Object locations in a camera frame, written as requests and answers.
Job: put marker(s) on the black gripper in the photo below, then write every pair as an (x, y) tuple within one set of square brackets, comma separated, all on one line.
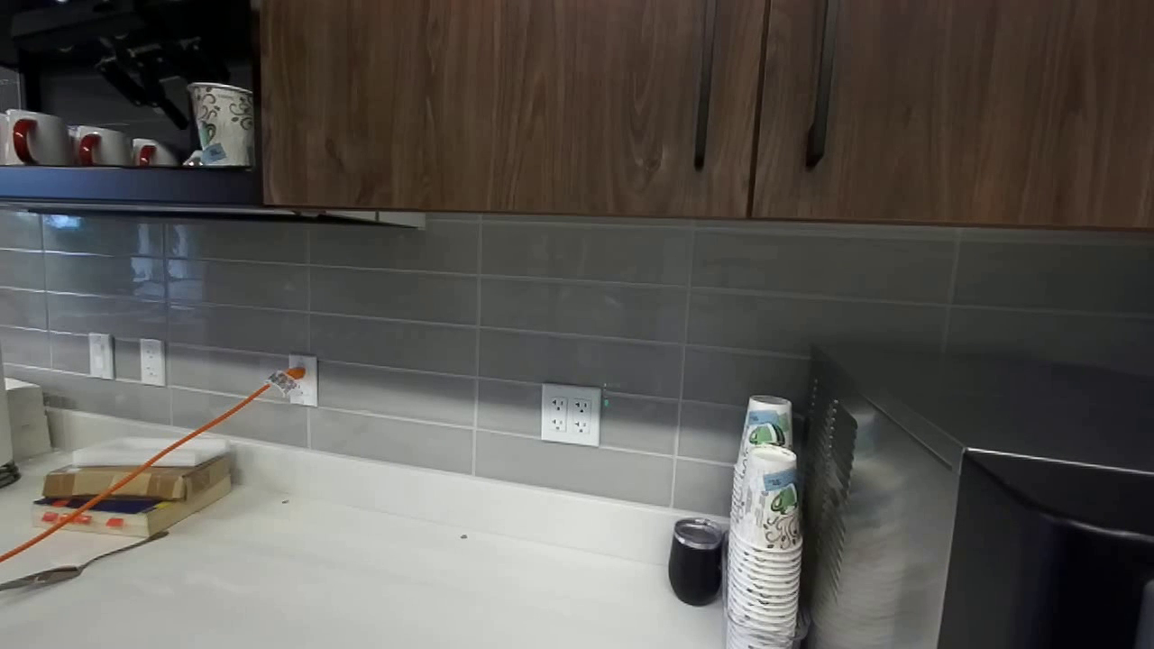
[(140, 59)]

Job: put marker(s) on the printed white paper cup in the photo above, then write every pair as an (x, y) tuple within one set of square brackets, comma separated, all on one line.
[(226, 124)]

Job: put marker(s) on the dark cabinet shelf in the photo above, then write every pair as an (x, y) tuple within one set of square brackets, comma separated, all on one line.
[(130, 184)]

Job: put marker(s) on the wide wooden cabinet door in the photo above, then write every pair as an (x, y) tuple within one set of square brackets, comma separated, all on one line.
[(482, 109)]

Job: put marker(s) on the short-visible paper cup stack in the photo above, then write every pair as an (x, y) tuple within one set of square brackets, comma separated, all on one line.
[(767, 422)]

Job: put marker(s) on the tall paper cup stack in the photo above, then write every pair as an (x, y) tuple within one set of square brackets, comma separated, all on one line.
[(767, 564)]

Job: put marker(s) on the small white red mug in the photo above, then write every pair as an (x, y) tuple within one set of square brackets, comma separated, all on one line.
[(154, 152)]

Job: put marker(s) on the small white dish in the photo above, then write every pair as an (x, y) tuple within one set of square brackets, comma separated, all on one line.
[(193, 159)]

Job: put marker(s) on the medium white red mug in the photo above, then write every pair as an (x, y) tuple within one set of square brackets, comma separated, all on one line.
[(100, 147)]

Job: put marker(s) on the large white red mug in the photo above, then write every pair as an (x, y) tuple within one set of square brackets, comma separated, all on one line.
[(29, 137)]

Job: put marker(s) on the white block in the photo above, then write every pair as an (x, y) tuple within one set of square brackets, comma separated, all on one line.
[(22, 421)]

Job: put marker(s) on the wooden box with white top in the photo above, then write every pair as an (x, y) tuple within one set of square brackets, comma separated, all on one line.
[(183, 470)]

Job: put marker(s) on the metal spoon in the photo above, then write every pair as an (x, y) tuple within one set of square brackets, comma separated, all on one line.
[(38, 579)]

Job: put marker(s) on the black tumbler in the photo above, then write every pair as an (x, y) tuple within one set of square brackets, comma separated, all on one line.
[(699, 564)]

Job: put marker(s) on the stainless steel microwave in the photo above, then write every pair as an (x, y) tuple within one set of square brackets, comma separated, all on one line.
[(962, 505)]

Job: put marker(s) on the white wall switch plate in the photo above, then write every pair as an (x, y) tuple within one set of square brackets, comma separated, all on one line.
[(100, 353), (154, 362)]

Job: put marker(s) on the wall outlet with orange plug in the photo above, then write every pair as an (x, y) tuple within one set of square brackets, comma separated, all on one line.
[(309, 388)]

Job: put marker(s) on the empty white wall outlet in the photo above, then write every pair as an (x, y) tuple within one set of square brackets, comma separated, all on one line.
[(572, 417)]

